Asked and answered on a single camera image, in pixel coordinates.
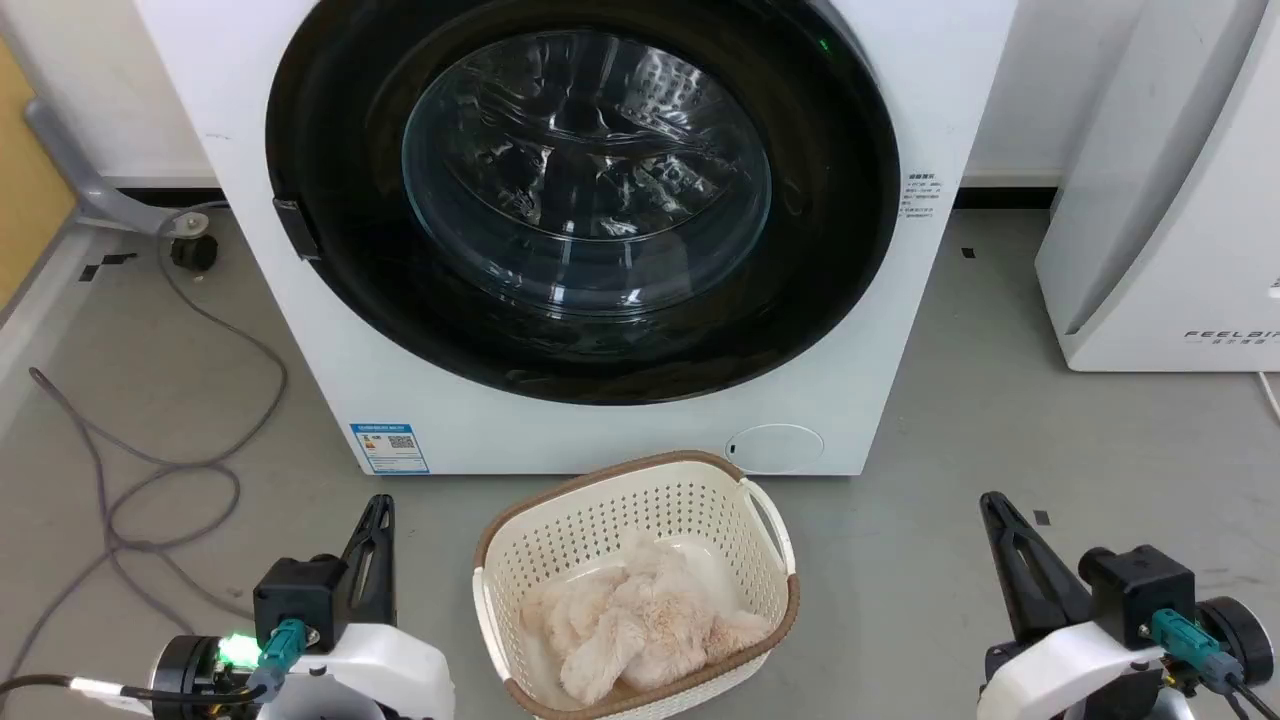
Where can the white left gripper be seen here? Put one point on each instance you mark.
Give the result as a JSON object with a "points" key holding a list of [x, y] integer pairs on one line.
{"points": [[395, 670]]}

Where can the fluffy beige plush cloth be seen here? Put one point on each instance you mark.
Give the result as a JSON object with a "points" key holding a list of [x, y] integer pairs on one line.
{"points": [[640, 620]]}

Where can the yellow wooden panel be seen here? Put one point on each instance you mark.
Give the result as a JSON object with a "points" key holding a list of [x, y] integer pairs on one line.
{"points": [[25, 190]]}

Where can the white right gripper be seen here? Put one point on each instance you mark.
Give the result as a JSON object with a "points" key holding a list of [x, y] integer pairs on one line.
{"points": [[1060, 670]]}

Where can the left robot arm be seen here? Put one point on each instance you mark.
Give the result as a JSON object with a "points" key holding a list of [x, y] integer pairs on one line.
{"points": [[190, 675]]}

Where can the white front-load washing machine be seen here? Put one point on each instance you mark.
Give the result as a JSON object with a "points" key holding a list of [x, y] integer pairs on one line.
{"points": [[620, 435]]}

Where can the white standing appliance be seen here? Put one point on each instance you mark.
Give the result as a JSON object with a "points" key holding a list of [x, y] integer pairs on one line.
{"points": [[1170, 200]]}

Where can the round black glass washer door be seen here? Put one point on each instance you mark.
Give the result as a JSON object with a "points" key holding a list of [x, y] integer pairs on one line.
{"points": [[585, 180]]}

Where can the cream perforated laundry basket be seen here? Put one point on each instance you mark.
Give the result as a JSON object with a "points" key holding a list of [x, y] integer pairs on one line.
{"points": [[600, 515]]}

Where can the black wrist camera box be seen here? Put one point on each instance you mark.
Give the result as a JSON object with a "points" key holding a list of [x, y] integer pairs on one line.
{"points": [[1140, 592], [298, 598]]}

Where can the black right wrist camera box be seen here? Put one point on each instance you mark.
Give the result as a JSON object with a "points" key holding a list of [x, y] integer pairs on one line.
{"points": [[1140, 592]]}

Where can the black caster wheel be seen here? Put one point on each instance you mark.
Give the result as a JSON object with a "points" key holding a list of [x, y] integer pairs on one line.
{"points": [[194, 251]]}

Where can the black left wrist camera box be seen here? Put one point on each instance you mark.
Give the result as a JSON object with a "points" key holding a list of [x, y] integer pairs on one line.
{"points": [[298, 598]]}

